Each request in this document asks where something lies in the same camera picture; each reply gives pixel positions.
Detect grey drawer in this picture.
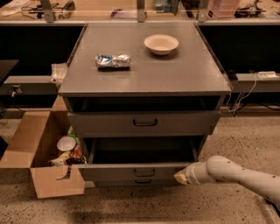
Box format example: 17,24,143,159
68,111,221,138
94,179,180,187
80,136,200,182

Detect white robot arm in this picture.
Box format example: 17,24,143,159
174,156,280,206

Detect grey top drawer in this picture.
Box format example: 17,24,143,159
68,111,221,138

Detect grey bottom drawer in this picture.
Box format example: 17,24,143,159
94,179,180,187

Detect grey drawer cabinet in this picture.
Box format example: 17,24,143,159
57,22,232,152

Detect colourful snack packages in box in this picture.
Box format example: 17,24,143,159
48,126,87,166

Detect white cup in box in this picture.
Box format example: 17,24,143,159
57,136,76,151

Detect crumpled silver chip bag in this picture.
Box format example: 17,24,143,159
94,53,130,69

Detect white power strip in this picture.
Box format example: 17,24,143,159
257,71,279,80

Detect white paper bowl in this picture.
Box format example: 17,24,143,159
143,34,179,56

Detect open cardboard box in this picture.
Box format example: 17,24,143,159
0,96,85,199

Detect pink translucent container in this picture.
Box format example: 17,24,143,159
207,0,240,19

